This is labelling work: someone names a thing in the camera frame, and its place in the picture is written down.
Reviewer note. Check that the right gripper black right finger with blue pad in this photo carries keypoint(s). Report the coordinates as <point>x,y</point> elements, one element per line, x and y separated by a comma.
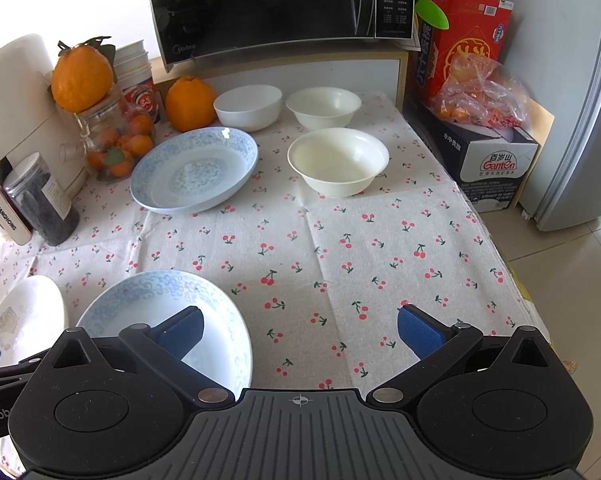
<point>440,349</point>

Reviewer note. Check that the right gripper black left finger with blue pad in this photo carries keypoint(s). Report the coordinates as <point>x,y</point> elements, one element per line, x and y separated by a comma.
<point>160,350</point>

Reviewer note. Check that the blue patterned plate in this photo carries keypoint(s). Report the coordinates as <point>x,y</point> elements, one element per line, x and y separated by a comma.
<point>224,354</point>
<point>194,171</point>

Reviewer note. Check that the cream bowl front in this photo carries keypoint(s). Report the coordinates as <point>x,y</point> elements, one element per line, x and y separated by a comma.
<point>338,162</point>

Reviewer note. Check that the cream bowl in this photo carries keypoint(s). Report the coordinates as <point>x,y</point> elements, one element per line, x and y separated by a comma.
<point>338,162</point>
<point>323,107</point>

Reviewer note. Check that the white bowl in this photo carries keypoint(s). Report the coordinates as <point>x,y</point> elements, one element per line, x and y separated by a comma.
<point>249,108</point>

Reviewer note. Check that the white plate at left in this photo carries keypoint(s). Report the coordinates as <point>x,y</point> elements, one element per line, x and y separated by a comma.
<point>32,317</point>

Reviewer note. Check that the cherry print tablecloth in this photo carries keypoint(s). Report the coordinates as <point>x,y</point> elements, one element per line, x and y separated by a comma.
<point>319,281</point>

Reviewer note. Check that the dark tea canister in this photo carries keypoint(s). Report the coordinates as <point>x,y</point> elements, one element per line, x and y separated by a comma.
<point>41,200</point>

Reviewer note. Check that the Ganten water carton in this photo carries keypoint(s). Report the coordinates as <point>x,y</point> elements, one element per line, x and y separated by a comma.
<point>489,165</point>

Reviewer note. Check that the glass jar of tangerines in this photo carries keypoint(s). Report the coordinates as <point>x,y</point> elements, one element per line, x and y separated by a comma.
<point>116,135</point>

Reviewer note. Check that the Changhong white box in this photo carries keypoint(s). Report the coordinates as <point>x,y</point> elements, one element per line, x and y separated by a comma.
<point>12,226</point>

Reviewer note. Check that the orange on table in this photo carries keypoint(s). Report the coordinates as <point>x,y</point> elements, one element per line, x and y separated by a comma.
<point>189,104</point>

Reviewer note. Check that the red instant noodle cup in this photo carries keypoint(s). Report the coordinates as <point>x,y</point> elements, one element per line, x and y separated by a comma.
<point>144,95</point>

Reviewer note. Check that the plastic bag of oranges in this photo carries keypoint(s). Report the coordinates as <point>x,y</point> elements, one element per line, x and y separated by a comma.
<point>480,91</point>

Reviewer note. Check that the cream bowl back right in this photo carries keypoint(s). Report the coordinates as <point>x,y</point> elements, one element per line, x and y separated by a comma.
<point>323,107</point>

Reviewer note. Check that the wooden shelf under microwave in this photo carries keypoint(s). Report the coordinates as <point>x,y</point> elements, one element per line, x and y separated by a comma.
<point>358,66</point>

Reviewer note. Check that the stack of paper cups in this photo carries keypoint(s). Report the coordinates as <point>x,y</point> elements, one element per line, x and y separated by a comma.
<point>130,62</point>

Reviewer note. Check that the orange on jar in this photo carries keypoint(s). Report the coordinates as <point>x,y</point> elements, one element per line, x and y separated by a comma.
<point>83,74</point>

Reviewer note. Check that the red gift box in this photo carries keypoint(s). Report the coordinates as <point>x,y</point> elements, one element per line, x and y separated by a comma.
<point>475,26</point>

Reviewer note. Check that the black microwave oven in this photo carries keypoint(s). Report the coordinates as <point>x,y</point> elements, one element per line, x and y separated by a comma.
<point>188,29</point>

